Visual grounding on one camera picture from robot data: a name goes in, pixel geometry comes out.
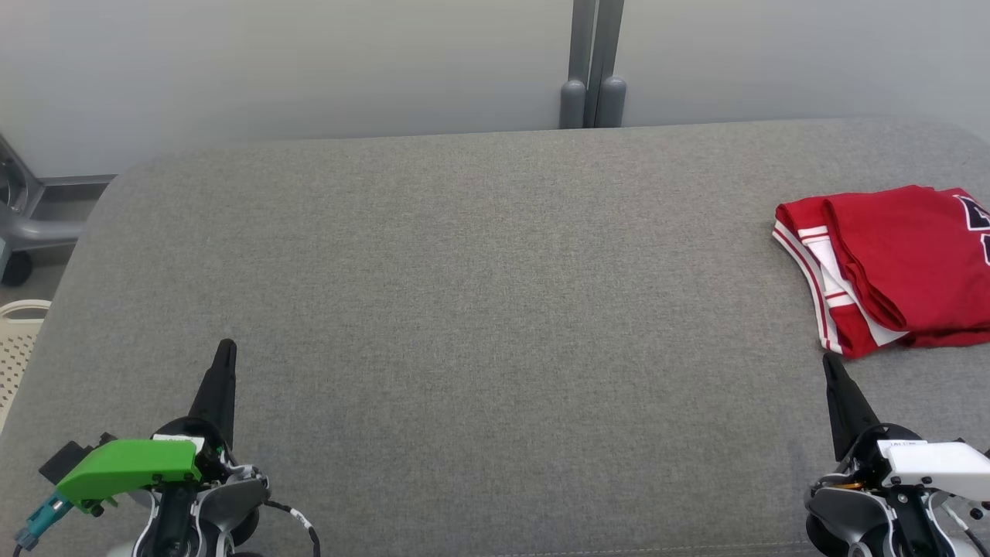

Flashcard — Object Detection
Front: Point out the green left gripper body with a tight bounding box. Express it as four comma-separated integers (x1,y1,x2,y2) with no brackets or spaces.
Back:
56,416,234,513

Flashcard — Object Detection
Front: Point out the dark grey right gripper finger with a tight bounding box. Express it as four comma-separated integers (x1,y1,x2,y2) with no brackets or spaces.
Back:
822,352,879,461

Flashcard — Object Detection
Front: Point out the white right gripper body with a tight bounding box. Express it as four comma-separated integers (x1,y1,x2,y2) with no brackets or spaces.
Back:
847,424,990,504

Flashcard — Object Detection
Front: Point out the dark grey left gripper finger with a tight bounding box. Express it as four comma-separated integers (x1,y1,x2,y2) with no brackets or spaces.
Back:
188,339,237,448

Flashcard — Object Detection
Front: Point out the red white basketball jersey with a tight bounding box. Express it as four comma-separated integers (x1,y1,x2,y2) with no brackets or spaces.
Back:
772,184,990,359

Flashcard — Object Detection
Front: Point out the beige perforated laundry basket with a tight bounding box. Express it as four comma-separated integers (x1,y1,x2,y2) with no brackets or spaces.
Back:
0,300,52,431

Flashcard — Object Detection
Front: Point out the black caster wheel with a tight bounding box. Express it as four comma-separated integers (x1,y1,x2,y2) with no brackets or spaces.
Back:
0,251,33,287

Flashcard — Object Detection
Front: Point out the teal left camera connector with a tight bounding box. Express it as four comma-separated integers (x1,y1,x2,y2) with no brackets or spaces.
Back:
14,491,73,551

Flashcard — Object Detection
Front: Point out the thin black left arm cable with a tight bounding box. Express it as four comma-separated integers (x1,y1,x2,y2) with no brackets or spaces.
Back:
263,499,322,557

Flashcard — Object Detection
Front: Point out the grey metal stand frame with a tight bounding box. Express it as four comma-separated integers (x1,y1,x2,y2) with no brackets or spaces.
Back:
0,133,118,264

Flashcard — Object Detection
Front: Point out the grey metal partition post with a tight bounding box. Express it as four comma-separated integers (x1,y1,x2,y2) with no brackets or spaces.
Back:
596,0,627,129
558,0,598,129

